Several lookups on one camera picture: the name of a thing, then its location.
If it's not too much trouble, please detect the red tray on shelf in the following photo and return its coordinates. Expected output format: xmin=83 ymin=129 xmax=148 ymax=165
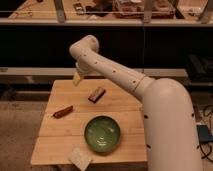
xmin=112 ymin=0 xmax=175 ymax=18

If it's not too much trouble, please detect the brown sausage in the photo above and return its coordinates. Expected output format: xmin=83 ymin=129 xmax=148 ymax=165
xmin=52 ymin=105 xmax=73 ymax=119

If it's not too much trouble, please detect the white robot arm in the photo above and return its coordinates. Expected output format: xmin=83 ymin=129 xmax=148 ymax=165
xmin=69 ymin=35 xmax=203 ymax=171

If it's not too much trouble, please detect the black cable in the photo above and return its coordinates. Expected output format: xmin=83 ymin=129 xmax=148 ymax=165
xmin=199 ymin=104 xmax=213 ymax=161

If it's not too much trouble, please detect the pale yellow cheese wedge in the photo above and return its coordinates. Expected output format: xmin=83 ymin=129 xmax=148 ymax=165
xmin=73 ymin=72 xmax=83 ymax=86

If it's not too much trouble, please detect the green ceramic bowl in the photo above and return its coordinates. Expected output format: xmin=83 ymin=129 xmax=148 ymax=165
xmin=84 ymin=116 xmax=121 ymax=153

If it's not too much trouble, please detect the brown chocolate bar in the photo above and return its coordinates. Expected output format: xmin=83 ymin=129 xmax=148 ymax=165
xmin=88 ymin=87 xmax=106 ymax=103

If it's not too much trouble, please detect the black power box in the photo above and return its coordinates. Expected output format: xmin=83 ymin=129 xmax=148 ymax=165
xmin=197 ymin=125 xmax=213 ymax=144

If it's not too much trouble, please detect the metal shelf rail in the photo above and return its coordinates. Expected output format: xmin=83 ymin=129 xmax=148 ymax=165
xmin=0 ymin=67 xmax=188 ymax=77

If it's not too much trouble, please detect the wooden table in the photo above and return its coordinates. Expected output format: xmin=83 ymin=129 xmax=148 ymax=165
xmin=31 ymin=79 xmax=147 ymax=171

